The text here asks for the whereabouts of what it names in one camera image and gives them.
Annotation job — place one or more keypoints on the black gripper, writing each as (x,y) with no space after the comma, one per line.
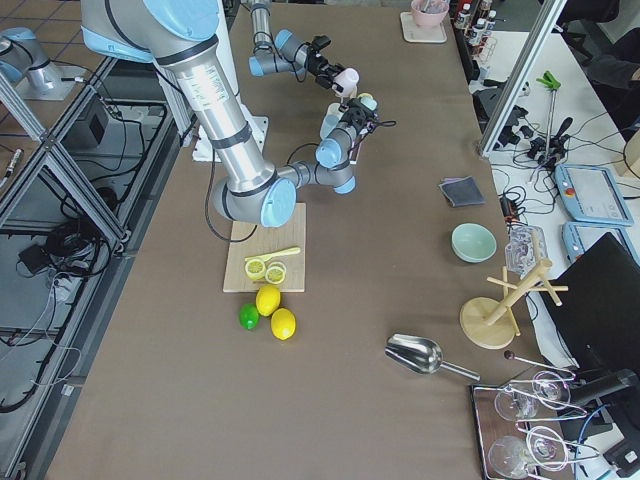
(356,114)
(321,66)

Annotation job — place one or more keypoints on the pink cup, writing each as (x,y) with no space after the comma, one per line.
(345,83)

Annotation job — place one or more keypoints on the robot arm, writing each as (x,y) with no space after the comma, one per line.
(284,52)
(182,37)

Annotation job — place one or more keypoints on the yellow cup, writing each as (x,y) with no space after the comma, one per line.
(368,101)

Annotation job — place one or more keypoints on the light blue cup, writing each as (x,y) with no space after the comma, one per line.
(329,122)

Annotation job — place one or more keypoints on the beige tray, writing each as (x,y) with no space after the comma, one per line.
(429,29)

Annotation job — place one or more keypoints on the pink bowl with ice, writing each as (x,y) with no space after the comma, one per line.
(429,13)

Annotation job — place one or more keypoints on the grey folded cloth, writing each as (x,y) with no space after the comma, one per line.
(460,192)

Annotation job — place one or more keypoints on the yellow plastic knife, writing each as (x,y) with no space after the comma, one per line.
(276,254)

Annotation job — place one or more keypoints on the bamboo cutting board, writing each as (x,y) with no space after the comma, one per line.
(266,241)

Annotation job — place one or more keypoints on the green bowl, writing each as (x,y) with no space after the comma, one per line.
(473,243)

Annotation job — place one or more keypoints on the lemon slice lower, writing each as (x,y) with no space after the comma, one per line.
(275,273)

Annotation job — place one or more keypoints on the lemon slice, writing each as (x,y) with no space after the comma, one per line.
(275,273)
(255,269)

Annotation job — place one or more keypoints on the lemon slice upper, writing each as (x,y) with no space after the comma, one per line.
(255,269)

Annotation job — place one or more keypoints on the whole yellow lemon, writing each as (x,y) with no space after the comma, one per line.
(268,299)

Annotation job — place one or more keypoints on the green lime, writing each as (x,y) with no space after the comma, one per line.
(249,316)

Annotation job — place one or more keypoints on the wooden mug tree stand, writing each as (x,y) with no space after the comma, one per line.
(491,323)

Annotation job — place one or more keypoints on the blue teach pendant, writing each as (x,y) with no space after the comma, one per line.
(578,237)
(590,194)

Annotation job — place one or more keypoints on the metal scoop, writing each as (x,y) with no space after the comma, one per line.
(423,356)

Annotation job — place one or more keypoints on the black tray with glasses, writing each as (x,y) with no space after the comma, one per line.
(518,427)

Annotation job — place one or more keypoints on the white wire cup holder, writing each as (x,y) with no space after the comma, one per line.
(356,145)

